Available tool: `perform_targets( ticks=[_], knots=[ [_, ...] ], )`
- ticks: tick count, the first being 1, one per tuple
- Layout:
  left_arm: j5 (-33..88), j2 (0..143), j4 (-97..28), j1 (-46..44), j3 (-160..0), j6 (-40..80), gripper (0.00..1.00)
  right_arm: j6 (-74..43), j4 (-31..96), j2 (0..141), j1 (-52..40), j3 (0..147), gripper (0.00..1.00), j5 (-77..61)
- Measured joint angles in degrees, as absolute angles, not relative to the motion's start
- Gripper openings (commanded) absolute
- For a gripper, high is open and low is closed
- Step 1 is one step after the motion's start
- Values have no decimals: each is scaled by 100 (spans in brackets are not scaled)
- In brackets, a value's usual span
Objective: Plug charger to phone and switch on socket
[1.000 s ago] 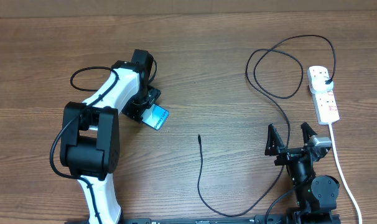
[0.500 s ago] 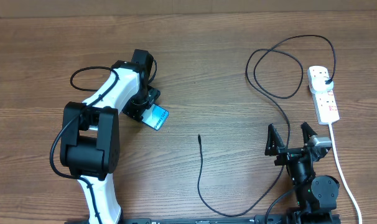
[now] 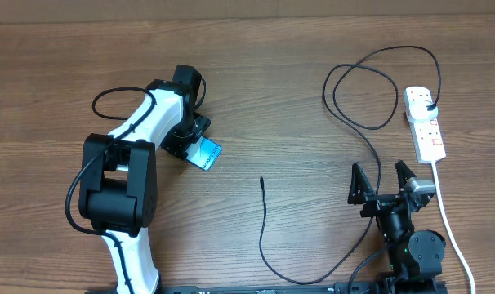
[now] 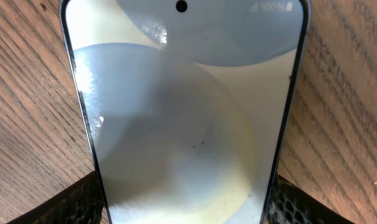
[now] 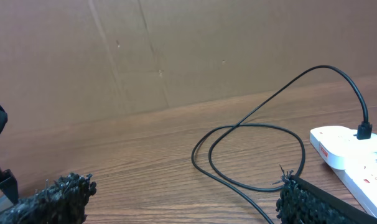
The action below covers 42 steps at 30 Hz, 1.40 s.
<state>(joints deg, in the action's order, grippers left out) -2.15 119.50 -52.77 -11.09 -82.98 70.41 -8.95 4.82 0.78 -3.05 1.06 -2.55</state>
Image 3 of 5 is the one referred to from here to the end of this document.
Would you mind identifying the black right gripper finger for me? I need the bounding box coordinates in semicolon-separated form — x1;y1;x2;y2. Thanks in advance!
347;163;374;205
395;160;416;190

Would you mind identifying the Samsung Galaxy smartphone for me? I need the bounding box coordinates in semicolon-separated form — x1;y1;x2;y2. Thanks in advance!
186;137;221;172

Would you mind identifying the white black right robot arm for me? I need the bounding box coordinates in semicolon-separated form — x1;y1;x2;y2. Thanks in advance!
344;161;447;294

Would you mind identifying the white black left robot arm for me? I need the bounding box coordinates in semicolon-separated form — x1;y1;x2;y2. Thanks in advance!
65;65;221;293

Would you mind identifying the white USB charger adapter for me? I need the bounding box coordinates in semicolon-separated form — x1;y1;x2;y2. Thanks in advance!
406;99;439;123

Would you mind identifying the white power strip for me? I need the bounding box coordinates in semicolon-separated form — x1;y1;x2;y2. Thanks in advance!
404;86;446;163

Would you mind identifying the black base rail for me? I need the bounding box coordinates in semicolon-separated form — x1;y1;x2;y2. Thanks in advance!
159;280;448;294

